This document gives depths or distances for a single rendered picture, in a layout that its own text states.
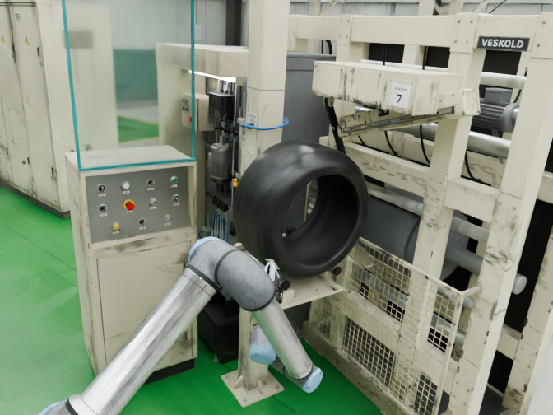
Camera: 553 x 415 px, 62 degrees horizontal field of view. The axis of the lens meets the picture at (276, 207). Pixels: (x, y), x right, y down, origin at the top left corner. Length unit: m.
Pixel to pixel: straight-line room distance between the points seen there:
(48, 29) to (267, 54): 3.11
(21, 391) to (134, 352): 1.74
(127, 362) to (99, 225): 1.12
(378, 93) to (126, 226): 1.34
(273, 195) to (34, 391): 1.83
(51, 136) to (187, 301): 3.81
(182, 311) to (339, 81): 1.18
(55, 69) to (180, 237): 2.83
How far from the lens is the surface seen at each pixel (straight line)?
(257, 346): 1.67
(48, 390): 2.97
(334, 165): 1.84
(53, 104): 4.91
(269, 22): 2.05
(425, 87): 1.76
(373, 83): 1.87
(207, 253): 1.33
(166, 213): 2.41
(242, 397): 2.73
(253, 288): 1.26
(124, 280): 2.43
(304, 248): 2.21
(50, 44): 4.87
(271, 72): 2.06
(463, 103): 1.78
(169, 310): 1.31
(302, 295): 2.08
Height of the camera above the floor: 1.87
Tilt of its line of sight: 20 degrees down
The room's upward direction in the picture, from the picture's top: 3 degrees clockwise
